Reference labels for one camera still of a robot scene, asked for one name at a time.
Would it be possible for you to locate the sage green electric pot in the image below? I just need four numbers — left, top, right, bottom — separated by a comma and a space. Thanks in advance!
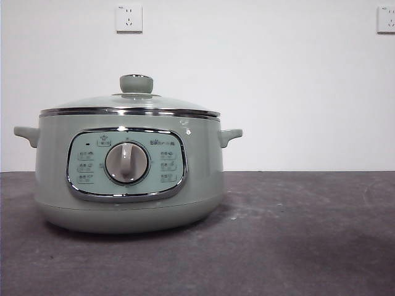
13, 113, 244, 234

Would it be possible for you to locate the white wall socket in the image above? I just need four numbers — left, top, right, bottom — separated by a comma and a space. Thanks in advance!
115, 4, 144, 34
376, 6, 395, 35

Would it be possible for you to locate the glass lid with green knob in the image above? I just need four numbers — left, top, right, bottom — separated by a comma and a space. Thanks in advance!
39, 73, 222, 118

